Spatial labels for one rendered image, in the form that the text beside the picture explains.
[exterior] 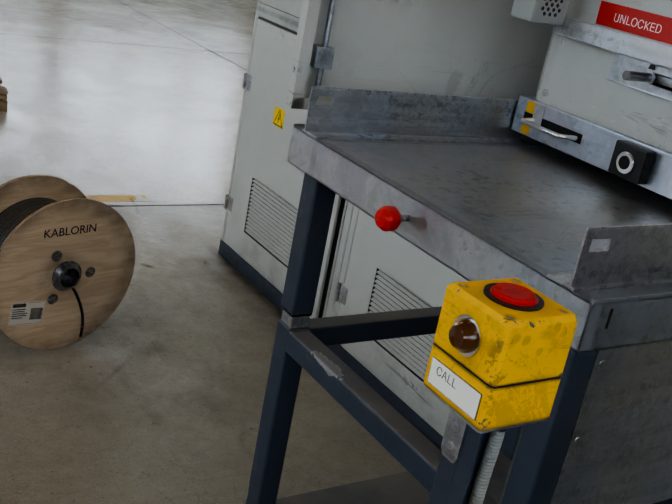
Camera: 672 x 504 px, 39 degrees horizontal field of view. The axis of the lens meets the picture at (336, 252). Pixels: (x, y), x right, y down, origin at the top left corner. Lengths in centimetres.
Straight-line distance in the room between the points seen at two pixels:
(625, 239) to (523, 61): 81
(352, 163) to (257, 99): 164
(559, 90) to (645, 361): 59
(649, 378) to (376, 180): 42
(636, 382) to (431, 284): 113
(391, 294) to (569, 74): 96
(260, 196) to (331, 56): 137
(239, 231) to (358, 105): 163
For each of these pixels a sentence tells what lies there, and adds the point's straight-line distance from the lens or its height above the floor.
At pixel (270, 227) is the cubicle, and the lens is 285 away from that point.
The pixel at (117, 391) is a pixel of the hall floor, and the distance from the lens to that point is 232.
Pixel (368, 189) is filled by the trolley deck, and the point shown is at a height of 82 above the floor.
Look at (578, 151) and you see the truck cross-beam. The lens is 153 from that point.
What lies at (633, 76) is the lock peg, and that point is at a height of 102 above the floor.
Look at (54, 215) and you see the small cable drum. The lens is 231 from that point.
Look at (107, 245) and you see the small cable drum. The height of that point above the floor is 27.
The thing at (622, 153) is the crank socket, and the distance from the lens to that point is 144.
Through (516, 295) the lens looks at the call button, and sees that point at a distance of 77.
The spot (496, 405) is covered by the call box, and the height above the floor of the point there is 83.
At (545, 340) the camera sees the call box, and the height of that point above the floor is 88.
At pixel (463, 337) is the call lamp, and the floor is 87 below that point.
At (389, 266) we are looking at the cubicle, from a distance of 234.
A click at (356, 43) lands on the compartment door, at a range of 162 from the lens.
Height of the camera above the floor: 117
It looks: 20 degrees down
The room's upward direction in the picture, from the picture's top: 11 degrees clockwise
